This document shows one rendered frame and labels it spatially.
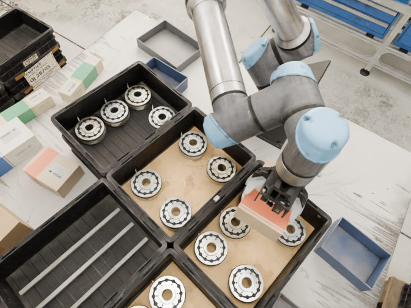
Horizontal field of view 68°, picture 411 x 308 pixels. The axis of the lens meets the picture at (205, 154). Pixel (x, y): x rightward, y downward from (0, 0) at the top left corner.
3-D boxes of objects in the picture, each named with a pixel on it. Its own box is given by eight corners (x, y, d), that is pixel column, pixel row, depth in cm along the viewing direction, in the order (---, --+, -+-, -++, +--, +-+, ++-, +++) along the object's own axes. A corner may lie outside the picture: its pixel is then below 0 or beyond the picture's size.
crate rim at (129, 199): (194, 108, 112) (194, 104, 109) (257, 160, 103) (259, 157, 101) (105, 178, 96) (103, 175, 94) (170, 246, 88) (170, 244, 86)
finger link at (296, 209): (287, 230, 73) (277, 208, 67) (298, 211, 75) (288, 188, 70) (299, 234, 71) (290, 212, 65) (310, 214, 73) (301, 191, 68)
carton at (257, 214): (261, 170, 86) (268, 157, 79) (299, 192, 83) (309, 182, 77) (232, 216, 79) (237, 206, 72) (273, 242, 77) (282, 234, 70)
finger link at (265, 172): (248, 172, 72) (274, 170, 65) (251, 168, 73) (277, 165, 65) (259, 186, 74) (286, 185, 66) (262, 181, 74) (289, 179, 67)
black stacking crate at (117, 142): (142, 80, 128) (139, 60, 118) (192, 123, 120) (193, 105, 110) (60, 136, 113) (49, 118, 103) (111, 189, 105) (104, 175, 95)
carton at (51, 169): (85, 173, 119) (79, 165, 112) (63, 198, 113) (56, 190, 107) (53, 154, 121) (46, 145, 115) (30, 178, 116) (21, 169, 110)
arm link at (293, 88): (245, 79, 57) (257, 128, 52) (303, 49, 52) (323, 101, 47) (262, 98, 63) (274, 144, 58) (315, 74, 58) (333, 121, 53)
